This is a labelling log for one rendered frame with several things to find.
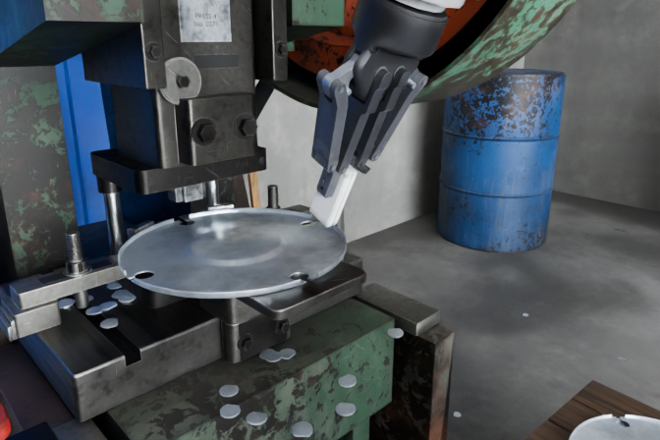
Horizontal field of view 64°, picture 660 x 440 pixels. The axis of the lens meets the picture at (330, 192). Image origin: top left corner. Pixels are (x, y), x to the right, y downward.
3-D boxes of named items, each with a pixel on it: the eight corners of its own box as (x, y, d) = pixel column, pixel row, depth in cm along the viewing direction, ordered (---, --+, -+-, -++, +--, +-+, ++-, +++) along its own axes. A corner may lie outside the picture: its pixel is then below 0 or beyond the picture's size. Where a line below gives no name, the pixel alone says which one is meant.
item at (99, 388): (363, 292, 87) (364, 257, 85) (80, 425, 57) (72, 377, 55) (254, 243, 108) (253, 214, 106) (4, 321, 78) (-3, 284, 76)
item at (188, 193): (209, 196, 77) (207, 172, 76) (179, 203, 74) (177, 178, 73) (197, 192, 80) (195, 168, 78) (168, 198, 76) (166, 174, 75)
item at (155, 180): (271, 185, 79) (270, 148, 77) (141, 215, 65) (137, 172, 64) (212, 167, 90) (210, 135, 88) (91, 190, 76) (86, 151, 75)
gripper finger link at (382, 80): (395, 72, 45) (384, 73, 44) (351, 178, 51) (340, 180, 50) (364, 51, 47) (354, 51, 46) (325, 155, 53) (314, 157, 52)
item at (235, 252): (258, 201, 90) (258, 196, 89) (392, 248, 69) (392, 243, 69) (82, 246, 70) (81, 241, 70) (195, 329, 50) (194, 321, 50)
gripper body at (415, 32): (409, 13, 39) (365, 123, 44) (471, 17, 44) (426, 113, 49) (342, -27, 42) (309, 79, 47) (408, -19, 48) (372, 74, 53)
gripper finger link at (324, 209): (353, 172, 52) (348, 174, 51) (331, 226, 56) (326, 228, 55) (333, 155, 53) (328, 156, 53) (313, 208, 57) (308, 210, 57)
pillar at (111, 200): (129, 255, 79) (118, 163, 75) (114, 259, 77) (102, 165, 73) (123, 250, 80) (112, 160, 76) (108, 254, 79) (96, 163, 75)
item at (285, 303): (367, 367, 66) (370, 267, 62) (280, 421, 57) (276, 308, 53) (249, 299, 84) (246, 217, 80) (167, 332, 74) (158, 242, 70)
